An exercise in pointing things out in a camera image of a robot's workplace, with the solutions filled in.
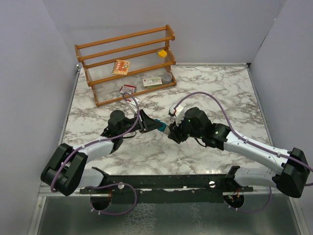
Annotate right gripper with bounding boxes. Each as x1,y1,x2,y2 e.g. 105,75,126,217
168,113,203,143

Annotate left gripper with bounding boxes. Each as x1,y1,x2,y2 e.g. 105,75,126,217
119,110,163,136

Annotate blue and grey pill organizer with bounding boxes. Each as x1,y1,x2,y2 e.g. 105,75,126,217
155,119,171,135

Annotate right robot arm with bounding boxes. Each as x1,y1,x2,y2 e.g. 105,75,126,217
168,106,310,198

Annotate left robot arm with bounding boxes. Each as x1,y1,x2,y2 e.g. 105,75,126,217
41,110,166,196

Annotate green white medicine box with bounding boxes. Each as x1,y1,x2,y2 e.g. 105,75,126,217
142,77,163,89

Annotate red white medicine box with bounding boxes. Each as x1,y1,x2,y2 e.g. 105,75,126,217
119,84,136,94

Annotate clear round plastic jar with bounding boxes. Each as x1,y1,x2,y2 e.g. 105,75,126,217
161,72,172,85

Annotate wooden three-tier shelf rack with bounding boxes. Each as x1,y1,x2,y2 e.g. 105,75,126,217
75,24,176,107

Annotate orange spiral notebook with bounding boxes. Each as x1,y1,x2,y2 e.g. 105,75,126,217
112,60,130,75

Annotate yellow lidded small jar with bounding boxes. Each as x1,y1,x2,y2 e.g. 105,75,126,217
157,49,168,59

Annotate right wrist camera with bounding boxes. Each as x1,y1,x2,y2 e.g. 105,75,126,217
169,103,185,126

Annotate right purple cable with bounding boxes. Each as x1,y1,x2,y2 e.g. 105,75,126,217
171,91,313,213

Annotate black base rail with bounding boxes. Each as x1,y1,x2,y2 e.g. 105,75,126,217
80,174,253,204

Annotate aluminium frame rail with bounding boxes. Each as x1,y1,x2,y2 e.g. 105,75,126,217
39,186,83,196

